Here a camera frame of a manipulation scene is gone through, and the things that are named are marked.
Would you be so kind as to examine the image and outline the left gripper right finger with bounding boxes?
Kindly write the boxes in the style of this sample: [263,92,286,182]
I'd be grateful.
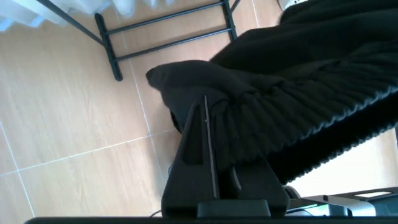
[218,157,290,217]

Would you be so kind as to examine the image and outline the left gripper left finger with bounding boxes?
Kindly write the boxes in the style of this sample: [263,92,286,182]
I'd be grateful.
[161,95,219,218]

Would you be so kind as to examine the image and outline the black shorts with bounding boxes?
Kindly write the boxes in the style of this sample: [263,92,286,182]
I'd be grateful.
[145,0,398,186]

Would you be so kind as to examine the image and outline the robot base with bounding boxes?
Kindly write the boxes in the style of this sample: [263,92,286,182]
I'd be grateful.
[284,185,398,218]

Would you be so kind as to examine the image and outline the black clothes rack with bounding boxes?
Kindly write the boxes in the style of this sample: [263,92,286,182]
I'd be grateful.
[37,0,242,82]

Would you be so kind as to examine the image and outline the beige curtain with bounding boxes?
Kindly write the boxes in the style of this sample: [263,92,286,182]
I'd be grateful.
[0,0,177,32]

